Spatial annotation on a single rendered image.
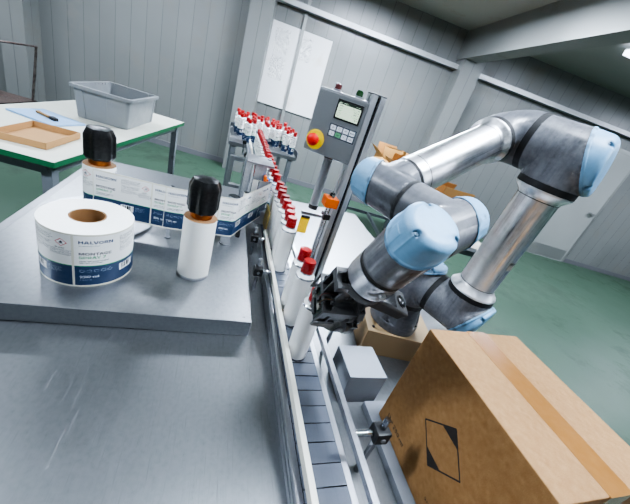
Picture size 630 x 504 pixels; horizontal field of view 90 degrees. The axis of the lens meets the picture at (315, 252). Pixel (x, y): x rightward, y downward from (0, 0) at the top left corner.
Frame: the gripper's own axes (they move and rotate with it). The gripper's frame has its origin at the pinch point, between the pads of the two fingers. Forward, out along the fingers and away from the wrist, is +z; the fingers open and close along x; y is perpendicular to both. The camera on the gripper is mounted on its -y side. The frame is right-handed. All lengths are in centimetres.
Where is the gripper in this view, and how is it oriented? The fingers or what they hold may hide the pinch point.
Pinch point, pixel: (328, 321)
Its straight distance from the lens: 65.9
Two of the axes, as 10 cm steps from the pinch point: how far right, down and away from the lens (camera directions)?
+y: -9.3, -1.6, -3.3
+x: 0.4, 8.6, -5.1
